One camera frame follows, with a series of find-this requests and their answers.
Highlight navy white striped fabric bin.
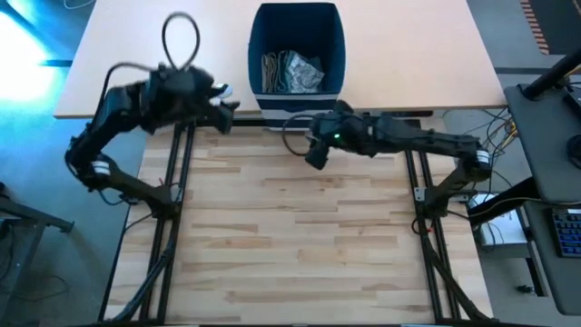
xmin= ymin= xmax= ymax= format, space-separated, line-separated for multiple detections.
xmin=247 ymin=2 xmax=348 ymax=129

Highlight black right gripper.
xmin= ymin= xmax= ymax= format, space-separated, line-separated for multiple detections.
xmin=303 ymin=111 xmax=371 ymax=172

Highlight beige wooden desk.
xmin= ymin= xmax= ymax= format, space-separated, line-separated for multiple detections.
xmin=53 ymin=0 xmax=507 ymax=120

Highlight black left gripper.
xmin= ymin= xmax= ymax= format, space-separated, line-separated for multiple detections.
xmin=144 ymin=64 xmax=241 ymax=135

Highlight black metal stand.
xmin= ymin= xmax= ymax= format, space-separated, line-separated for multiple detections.
xmin=0 ymin=181 xmax=75 ymax=327

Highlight black aluminium table frame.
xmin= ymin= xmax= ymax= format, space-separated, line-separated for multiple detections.
xmin=97 ymin=116 xmax=494 ymax=327

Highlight yellow cable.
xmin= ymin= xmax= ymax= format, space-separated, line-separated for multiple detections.
xmin=480 ymin=122 xmax=518 ymax=158

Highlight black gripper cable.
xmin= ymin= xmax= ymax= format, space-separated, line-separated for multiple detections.
xmin=281 ymin=113 xmax=319 ymax=158
xmin=97 ymin=12 xmax=202 ymax=114

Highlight white box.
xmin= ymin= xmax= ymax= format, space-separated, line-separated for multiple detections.
xmin=467 ymin=193 xmax=530 ymax=260

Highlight khaki shorts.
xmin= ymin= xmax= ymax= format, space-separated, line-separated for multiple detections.
xmin=261 ymin=51 xmax=286 ymax=94

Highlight black pole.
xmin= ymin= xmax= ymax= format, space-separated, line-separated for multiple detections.
xmin=521 ymin=47 xmax=581 ymax=101

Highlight round silver desk grommet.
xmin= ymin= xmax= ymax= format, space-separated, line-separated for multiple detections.
xmin=212 ymin=84 xmax=233 ymax=108

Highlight white patterned cloth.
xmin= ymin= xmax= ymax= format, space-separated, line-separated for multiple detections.
xmin=285 ymin=49 xmax=326 ymax=94

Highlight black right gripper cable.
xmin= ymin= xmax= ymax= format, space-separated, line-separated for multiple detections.
xmin=281 ymin=113 xmax=319 ymax=158

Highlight black support bar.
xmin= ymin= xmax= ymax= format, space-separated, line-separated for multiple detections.
xmin=467 ymin=175 xmax=539 ymax=226

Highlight black keyboard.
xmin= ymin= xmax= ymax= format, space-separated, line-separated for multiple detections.
xmin=551 ymin=207 xmax=581 ymax=259

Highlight grey desk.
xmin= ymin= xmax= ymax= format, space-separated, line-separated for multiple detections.
xmin=504 ymin=84 xmax=581 ymax=317

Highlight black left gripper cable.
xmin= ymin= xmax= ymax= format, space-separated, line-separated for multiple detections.
xmin=97 ymin=12 xmax=202 ymax=114

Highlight black flat device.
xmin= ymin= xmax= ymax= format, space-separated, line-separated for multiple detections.
xmin=562 ymin=85 xmax=581 ymax=120

